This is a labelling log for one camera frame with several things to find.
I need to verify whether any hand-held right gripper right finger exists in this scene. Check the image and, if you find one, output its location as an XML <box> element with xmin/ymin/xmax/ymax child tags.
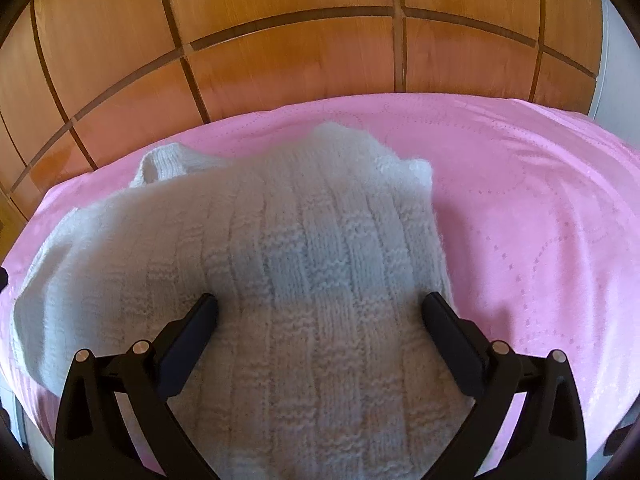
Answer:
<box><xmin>421</xmin><ymin>293</ymin><xmax>589</xmax><ymax>480</ymax></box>

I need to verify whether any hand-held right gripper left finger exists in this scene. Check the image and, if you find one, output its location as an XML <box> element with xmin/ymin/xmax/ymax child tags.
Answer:
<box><xmin>52</xmin><ymin>293</ymin><xmax>220</xmax><ymax>480</ymax></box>

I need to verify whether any pink bedspread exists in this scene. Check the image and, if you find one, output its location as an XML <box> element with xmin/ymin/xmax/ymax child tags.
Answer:
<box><xmin>0</xmin><ymin>92</ymin><xmax>640</xmax><ymax>480</ymax></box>

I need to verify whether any white knit sweater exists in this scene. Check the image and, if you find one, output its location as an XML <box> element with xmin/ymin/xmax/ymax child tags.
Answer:
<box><xmin>10</xmin><ymin>121</ymin><xmax>477</xmax><ymax>480</ymax></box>

